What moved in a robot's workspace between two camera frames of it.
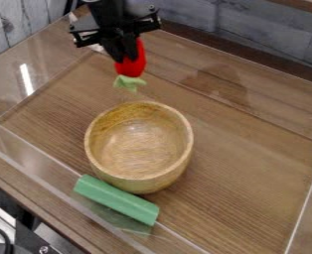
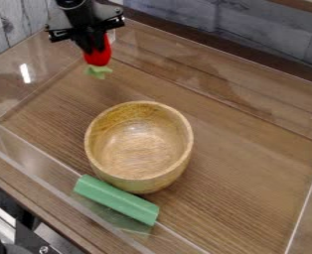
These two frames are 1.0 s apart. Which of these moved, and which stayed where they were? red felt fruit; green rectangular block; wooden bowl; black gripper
Moved: black gripper; red felt fruit
Stayed: wooden bowl; green rectangular block
